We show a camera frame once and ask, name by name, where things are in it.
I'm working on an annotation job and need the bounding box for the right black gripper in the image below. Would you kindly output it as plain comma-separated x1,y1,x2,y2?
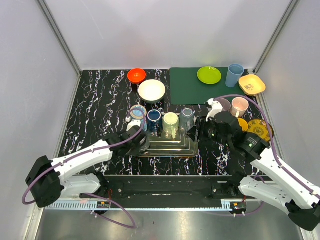
185,114,232,147

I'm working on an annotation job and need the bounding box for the grey-blue ceramic mug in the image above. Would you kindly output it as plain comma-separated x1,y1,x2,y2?
179,108,195,132

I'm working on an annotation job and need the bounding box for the light green mug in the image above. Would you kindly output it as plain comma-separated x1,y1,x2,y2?
163,112,179,139

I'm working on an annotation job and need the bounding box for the dark blue mug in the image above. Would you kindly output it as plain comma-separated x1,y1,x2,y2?
147,109,162,137

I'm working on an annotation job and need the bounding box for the blue mug yellow inside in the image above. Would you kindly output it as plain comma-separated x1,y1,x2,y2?
129,105,148,132

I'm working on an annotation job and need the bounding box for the translucent purple cup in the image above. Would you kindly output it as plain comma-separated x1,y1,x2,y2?
218,98,231,112

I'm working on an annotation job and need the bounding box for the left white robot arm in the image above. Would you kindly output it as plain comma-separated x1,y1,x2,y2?
22,125,148,208

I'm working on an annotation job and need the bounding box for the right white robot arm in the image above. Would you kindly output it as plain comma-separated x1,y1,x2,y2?
186,111,320,232

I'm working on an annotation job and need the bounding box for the pink mug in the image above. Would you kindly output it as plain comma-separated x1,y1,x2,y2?
230,97,249,118

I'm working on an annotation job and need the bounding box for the silver metal tray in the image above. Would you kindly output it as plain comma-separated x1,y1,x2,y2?
139,128,199,158

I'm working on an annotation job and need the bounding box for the dark green mat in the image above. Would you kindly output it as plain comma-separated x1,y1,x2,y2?
169,67,245,105

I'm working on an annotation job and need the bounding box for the small yellow bowl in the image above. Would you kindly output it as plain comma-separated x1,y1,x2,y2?
237,118,249,132

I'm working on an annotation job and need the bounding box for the lime green plate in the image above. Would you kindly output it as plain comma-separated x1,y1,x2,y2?
197,66,222,85

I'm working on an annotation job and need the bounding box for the white ceramic bowl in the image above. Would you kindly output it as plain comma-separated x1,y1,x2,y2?
138,79,166,104

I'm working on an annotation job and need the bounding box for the black gold patterned plate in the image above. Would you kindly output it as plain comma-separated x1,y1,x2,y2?
247,118,271,143

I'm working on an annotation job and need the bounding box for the light blue tumbler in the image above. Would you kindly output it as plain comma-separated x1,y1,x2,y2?
225,63,245,88

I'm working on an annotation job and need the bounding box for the yellow square dish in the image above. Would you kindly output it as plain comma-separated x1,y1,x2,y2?
238,74,266,96

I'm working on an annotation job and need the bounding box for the orange red bowl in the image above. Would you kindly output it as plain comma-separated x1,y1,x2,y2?
127,68,147,84

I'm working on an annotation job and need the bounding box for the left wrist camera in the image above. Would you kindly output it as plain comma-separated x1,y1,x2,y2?
125,117,142,132

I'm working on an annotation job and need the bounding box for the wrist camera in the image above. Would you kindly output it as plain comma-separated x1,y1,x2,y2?
125,117,142,132
205,98,223,122

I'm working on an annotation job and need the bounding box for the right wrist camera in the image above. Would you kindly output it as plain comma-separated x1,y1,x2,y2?
205,98,223,122

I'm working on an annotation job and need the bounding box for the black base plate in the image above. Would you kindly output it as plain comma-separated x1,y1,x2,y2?
94,175,244,209

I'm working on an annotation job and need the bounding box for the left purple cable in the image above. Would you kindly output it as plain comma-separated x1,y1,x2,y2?
21,107,137,230

